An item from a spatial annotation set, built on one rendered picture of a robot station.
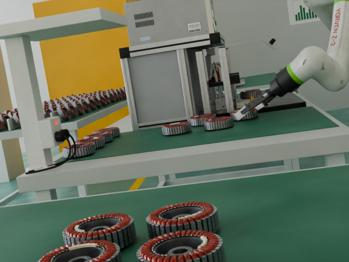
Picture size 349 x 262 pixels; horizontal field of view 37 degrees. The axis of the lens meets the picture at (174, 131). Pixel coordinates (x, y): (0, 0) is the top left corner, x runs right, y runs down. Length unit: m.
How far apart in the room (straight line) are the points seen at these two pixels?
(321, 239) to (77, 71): 5.59
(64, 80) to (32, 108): 4.60
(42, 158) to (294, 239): 1.09
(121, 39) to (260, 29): 2.48
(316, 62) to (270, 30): 5.86
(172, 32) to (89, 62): 3.83
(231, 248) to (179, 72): 1.58
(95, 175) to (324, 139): 0.67
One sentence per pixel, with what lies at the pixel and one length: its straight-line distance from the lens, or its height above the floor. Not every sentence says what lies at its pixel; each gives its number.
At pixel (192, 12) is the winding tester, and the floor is 1.22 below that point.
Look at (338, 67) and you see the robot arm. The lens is 2.03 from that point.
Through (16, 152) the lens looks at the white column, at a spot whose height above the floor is 0.28.
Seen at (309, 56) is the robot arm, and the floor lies 0.96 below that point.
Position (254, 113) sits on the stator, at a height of 0.77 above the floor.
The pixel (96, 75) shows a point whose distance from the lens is 6.15.
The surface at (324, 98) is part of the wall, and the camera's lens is 7.90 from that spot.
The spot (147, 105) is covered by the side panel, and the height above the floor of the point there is 0.85.
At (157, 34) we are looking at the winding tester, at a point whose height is 1.15.
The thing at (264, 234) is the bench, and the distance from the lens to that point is 0.78.
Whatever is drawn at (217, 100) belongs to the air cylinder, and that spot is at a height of 0.81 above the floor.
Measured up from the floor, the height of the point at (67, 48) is 1.37.
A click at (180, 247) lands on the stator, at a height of 0.78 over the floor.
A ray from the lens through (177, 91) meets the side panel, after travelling 2.27.
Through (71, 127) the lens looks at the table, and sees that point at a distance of 3.37.
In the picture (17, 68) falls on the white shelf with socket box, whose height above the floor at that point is 1.07.
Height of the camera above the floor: 1.01
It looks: 7 degrees down
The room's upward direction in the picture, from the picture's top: 9 degrees counter-clockwise
